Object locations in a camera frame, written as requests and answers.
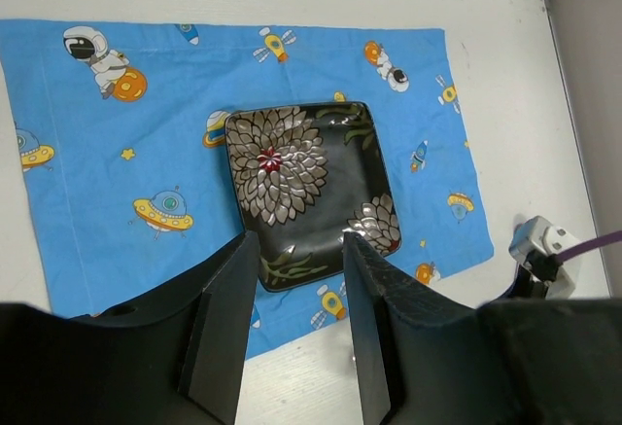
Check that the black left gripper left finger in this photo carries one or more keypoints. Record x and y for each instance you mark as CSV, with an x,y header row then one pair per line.
x,y
174,355

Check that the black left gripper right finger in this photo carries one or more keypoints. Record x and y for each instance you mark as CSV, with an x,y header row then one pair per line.
x,y
422,358

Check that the black floral square plate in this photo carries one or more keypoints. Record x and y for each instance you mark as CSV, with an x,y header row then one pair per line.
x,y
304,175

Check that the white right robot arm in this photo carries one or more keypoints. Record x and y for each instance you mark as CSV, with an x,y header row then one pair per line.
x,y
538,275

